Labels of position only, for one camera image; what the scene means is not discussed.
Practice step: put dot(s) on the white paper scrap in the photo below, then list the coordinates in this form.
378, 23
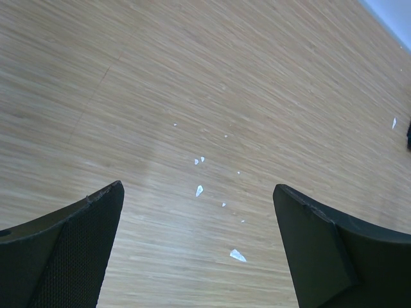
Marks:
235, 254

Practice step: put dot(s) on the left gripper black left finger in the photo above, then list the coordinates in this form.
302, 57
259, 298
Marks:
60, 259

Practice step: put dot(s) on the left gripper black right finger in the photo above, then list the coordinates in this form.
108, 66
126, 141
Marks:
338, 260

